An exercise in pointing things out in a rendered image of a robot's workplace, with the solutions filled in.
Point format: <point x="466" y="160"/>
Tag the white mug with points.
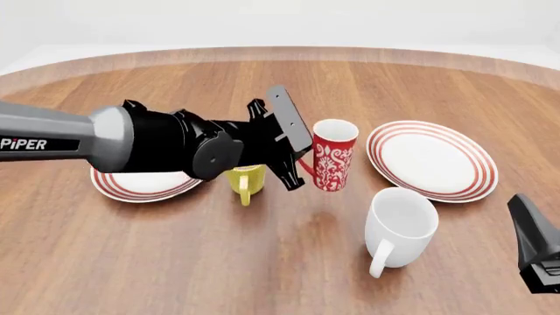
<point x="399" y="236"/>

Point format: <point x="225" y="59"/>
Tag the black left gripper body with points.
<point x="264" y="141"/>

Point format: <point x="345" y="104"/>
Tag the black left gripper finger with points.
<point x="256" y="108"/>
<point x="289" y="175"/>

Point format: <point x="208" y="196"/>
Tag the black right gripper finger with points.
<point x="536" y="229"/>

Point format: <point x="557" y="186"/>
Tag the white plate with red rings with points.
<point x="431" y="160"/>
<point x="144" y="187"/>

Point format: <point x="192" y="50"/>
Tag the grey and black left robot arm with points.
<point x="109" y="141"/>

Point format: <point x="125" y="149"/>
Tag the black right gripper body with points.
<point x="542" y="275"/>

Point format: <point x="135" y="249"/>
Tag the yellow mug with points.
<point x="254" y="180"/>

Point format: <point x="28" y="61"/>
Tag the red patterned mug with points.
<point x="332" y="159"/>

